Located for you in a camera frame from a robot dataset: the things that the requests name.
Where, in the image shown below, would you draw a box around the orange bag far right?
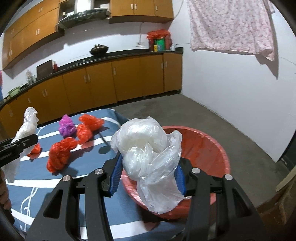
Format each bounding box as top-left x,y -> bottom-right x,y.
76,114 -> 104,145

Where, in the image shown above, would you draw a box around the dark cutting board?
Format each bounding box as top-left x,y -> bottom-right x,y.
36,60 -> 53,79

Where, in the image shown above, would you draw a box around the white plastic bag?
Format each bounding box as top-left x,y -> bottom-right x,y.
110,116 -> 184,214

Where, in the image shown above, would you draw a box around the clear plastic bag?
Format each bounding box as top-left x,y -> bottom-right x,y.
4,106 -> 40,183

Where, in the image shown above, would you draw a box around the person hand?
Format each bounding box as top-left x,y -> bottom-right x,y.
0,170 -> 11,210

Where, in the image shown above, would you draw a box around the red plastic waste basket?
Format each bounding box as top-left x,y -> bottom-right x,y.
121,126 -> 230,219

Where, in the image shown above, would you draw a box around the black wok with lid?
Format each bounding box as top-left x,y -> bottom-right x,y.
89,44 -> 108,57

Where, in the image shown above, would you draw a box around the lower wooden kitchen cabinets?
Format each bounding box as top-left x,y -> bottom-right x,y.
1,51 -> 183,140

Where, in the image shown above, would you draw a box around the orange bag near centre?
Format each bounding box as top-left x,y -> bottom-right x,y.
47,137 -> 78,173

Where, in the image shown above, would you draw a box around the range hood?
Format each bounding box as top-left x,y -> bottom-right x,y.
57,0 -> 110,30

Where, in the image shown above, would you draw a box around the blue white striped tablecloth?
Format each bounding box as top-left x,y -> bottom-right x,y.
7,108 -> 185,240

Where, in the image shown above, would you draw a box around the red bag of groceries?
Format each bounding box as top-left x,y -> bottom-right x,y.
147,29 -> 172,52

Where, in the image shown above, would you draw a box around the small orange bag scrap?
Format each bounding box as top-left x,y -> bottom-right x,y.
27,143 -> 41,157

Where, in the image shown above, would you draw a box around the jar wrapped in plastic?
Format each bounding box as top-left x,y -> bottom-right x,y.
26,70 -> 36,85

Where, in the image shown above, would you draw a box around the purple plastic bag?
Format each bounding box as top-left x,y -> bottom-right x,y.
59,114 -> 76,138

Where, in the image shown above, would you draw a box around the pink floral hanging cloth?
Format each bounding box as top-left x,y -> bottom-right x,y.
187,1 -> 275,61

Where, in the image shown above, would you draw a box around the orange bag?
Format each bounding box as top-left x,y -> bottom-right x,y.
76,114 -> 104,145
47,137 -> 78,173

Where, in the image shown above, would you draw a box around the wooden kitchen cabinets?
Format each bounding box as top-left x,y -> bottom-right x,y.
1,51 -> 183,140
2,1 -> 174,69

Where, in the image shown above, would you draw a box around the red sauce bottle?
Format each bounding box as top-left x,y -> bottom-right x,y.
53,61 -> 58,72

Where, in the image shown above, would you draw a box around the green basin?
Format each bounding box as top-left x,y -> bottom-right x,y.
8,86 -> 21,98

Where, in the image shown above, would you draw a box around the upper wooden kitchen cabinets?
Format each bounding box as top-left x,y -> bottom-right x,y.
2,1 -> 174,69

